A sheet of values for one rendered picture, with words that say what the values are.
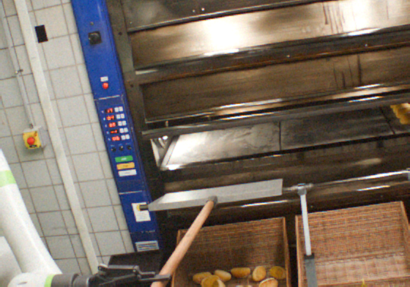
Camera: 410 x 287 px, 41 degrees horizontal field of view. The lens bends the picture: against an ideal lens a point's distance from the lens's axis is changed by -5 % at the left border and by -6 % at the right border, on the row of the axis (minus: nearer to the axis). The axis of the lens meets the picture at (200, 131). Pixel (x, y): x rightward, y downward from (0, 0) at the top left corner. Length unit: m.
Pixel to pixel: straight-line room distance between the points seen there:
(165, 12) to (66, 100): 0.67
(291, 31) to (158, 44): 0.62
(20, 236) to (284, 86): 1.53
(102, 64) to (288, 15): 0.90
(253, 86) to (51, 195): 1.23
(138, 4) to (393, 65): 1.22
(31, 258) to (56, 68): 1.45
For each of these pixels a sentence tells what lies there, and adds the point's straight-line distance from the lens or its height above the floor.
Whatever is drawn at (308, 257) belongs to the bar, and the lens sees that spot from 2.39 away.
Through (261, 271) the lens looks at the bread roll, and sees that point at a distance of 2.93.
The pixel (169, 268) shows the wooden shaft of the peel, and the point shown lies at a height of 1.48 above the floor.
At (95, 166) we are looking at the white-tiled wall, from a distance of 2.99.
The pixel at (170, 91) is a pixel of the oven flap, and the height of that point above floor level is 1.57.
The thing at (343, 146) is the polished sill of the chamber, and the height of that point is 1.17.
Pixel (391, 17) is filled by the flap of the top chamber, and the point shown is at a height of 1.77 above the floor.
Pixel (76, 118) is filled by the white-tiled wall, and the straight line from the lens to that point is 2.92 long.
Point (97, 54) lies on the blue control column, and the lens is 2.76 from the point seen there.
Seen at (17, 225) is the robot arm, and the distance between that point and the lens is 1.63.
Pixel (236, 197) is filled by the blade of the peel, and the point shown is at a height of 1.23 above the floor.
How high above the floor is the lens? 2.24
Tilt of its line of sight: 18 degrees down
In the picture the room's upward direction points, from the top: 12 degrees counter-clockwise
